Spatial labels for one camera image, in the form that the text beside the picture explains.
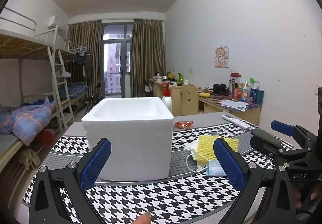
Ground white face mask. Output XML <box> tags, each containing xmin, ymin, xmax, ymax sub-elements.
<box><xmin>184</xmin><ymin>141</ymin><xmax>210</xmax><ymax>172</ymax></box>

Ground cartoon wall poster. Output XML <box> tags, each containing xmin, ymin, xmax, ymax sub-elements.
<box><xmin>215</xmin><ymin>45</ymin><xmax>229</xmax><ymax>68</ymax></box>

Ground blue face mask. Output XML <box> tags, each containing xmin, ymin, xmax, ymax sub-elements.
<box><xmin>206</xmin><ymin>159</ymin><xmax>227</xmax><ymax>177</ymax></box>

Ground yellow foam fruit net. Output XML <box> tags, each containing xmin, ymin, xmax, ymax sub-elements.
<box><xmin>196</xmin><ymin>135</ymin><xmax>239</xmax><ymax>170</ymax></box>

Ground blue quilt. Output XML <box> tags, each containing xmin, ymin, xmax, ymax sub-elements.
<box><xmin>0</xmin><ymin>97</ymin><xmax>57</xmax><ymax>146</ymax></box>

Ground wooden chair smiley back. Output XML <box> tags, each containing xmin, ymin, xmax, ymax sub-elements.
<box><xmin>181</xmin><ymin>84</ymin><xmax>199</xmax><ymax>116</ymax></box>

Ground hanging dark clothes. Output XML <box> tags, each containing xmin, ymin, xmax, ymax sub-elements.
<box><xmin>74</xmin><ymin>51</ymin><xmax>93</xmax><ymax>78</ymax></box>

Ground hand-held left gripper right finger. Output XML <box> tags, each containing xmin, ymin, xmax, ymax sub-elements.
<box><xmin>213</xmin><ymin>137</ymin><xmax>298</xmax><ymax>224</ymax></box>

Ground white foam box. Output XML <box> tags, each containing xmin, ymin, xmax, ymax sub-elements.
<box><xmin>81</xmin><ymin>97</ymin><xmax>174</xmax><ymax>182</ymax></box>

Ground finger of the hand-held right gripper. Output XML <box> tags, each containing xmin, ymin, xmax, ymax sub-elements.
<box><xmin>250</xmin><ymin>128</ymin><xmax>311</xmax><ymax>161</ymax></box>
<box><xmin>271</xmin><ymin>120</ymin><xmax>319</xmax><ymax>149</ymax></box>

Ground cluster of toiletry bottles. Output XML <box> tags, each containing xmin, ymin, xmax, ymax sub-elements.
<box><xmin>228</xmin><ymin>71</ymin><xmax>264</xmax><ymax>104</ymax></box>

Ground black headphones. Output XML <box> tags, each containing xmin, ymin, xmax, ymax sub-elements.
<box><xmin>213</xmin><ymin>83</ymin><xmax>229</xmax><ymax>95</ymax></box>

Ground glass balcony door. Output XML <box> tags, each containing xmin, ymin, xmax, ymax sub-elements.
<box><xmin>101</xmin><ymin>23</ymin><xmax>134</xmax><ymax>98</ymax></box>

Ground person's right hand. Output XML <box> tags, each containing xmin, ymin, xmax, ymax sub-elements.
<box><xmin>293</xmin><ymin>181</ymin><xmax>322</xmax><ymax>212</ymax></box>

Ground white remote control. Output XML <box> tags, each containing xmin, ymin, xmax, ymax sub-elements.
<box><xmin>222</xmin><ymin>114</ymin><xmax>251</xmax><ymax>129</ymax></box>

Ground black white houndstooth mat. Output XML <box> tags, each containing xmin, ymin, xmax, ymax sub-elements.
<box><xmin>23</xmin><ymin>123</ymin><xmax>295</xmax><ymax>224</ymax></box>

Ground printed papers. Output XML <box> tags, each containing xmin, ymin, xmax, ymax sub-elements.
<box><xmin>218</xmin><ymin>99</ymin><xmax>249</xmax><ymax>112</ymax></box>

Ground white air conditioner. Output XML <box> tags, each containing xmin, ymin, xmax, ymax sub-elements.
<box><xmin>47</xmin><ymin>16</ymin><xmax>59</xmax><ymax>30</ymax></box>

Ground person's left hand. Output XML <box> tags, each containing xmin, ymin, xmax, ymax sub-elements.
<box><xmin>131</xmin><ymin>212</ymin><xmax>151</xmax><ymax>224</ymax></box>

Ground white lotion bottle red pump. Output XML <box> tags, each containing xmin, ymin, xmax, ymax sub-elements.
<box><xmin>162</xmin><ymin>82</ymin><xmax>173</xmax><ymax>114</ymax></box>

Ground brown curtain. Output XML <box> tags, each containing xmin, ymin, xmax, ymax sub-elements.
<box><xmin>131</xmin><ymin>18</ymin><xmax>166</xmax><ymax>99</ymax></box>
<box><xmin>67</xmin><ymin>20</ymin><xmax>102</xmax><ymax>98</ymax></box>

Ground white metal bunk bed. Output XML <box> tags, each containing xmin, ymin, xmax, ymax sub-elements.
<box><xmin>57</xmin><ymin>40</ymin><xmax>89</xmax><ymax>116</ymax></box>
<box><xmin>0</xmin><ymin>6</ymin><xmax>76</xmax><ymax>172</ymax></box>

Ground red snack packet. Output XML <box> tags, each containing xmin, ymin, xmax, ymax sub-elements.
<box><xmin>174</xmin><ymin>120</ymin><xmax>194</xmax><ymax>129</ymax></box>

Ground black folding chair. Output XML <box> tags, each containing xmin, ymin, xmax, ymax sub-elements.
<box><xmin>84</xmin><ymin>81</ymin><xmax>103</xmax><ymax>114</ymax></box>

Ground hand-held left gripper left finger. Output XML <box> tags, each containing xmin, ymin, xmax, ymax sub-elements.
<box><xmin>29</xmin><ymin>138</ymin><xmax>112</xmax><ymax>224</ymax></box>

